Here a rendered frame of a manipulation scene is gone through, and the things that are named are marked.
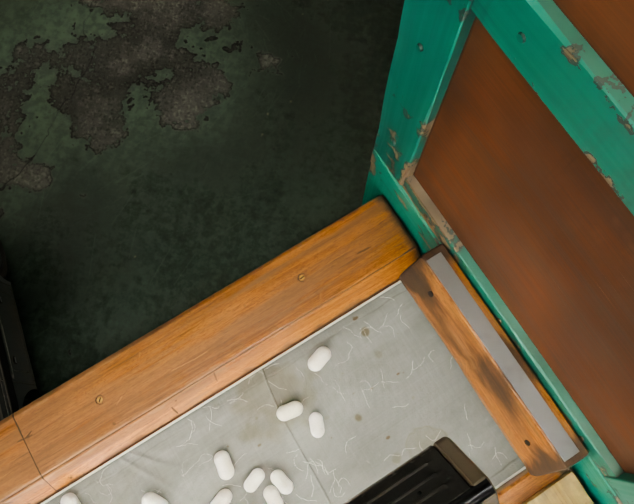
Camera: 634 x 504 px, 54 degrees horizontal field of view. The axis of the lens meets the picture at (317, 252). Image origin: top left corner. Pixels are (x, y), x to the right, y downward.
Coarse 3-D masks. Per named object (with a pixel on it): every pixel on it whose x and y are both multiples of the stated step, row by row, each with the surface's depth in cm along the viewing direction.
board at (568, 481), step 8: (568, 472) 79; (560, 480) 78; (568, 480) 78; (576, 480) 78; (544, 488) 78; (552, 488) 78; (560, 488) 78; (568, 488) 78; (576, 488) 78; (536, 496) 78; (544, 496) 78; (552, 496) 78; (560, 496) 78; (568, 496) 78; (576, 496) 78; (584, 496) 78
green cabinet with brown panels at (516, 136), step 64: (448, 0) 47; (512, 0) 41; (576, 0) 37; (448, 64) 53; (512, 64) 47; (576, 64) 38; (384, 128) 75; (448, 128) 62; (512, 128) 52; (576, 128) 42; (448, 192) 71; (512, 192) 58; (576, 192) 48; (512, 256) 65; (576, 256) 53; (512, 320) 74; (576, 320) 60; (576, 384) 68
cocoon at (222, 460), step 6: (216, 456) 81; (222, 456) 80; (228, 456) 81; (216, 462) 80; (222, 462) 80; (228, 462) 80; (222, 468) 80; (228, 468) 80; (222, 474) 80; (228, 474) 80
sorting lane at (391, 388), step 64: (384, 320) 87; (256, 384) 85; (320, 384) 85; (384, 384) 85; (448, 384) 85; (192, 448) 83; (256, 448) 83; (320, 448) 83; (384, 448) 83; (512, 448) 83
